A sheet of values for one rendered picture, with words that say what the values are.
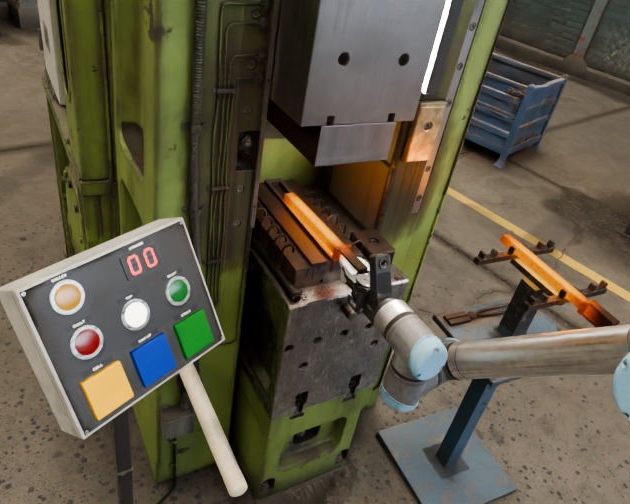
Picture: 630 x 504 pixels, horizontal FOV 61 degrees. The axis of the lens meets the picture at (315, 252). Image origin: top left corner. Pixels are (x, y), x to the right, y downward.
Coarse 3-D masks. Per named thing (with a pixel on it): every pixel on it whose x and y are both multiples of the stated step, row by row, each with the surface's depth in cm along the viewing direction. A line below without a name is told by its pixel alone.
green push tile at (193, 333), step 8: (200, 312) 108; (184, 320) 105; (192, 320) 107; (200, 320) 108; (176, 328) 104; (184, 328) 105; (192, 328) 107; (200, 328) 108; (208, 328) 110; (176, 336) 105; (184, 336) 105; (192, 336) 107; (200, 336) 108; (208, 336) 110; (184, 344) 105; (192, 344) 107; (200, 344) 108; (184, 352) 105; (192, 352) 107
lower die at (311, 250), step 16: (272, 192) 163; (304, 192) 166; (256, 208) 156; (272, 208) 155; (288, 208) 155; (320, 208) 159; (256, 224) 153; (272, 224) 150; (288, 224) 150; (304, 224) 149; (272, 240) 145; (288, 240) 145; (304, 240) 144; (288, 256) 139; (304, 256) 139; (320, 256) 140; (288, 272) 139; (304, 272) 137; (320, 272) 140; (336, 272) 143
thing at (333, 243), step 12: (300, 204) 154; (300, 216) 152; (312, 216) 149; (312, 228) 147; (324, 228) 145; (324, 240) 142; (336, 240) 140; (336, 252) 136; (348, 252) 136; (360, 264) 132
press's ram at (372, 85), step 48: (288, 0) 107; (336, 0) 98; (384, 0) 103; (432, 0) 108; (288, 48) 110; (336, 48) 104; (384, 48) 109; (432, 48) 115; (288, 96) 113; (336, 96) 110; (384, 96) 116
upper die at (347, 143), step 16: (272, 112) 132; (288, 128) 126; (304, 128) 119; (320, 128) 113; (336, 128) 115; (352, 128) 117; (368, 128) 119; (384, 128) 122; (304, 144) 121; (320, 144) 116; (336, 144) 118; (352, 144) 120; (368, 144) 122; (384, 144) 124; (320, 160) 118; (336, 160) 120; (352, 160) 123; (368, 160) 125
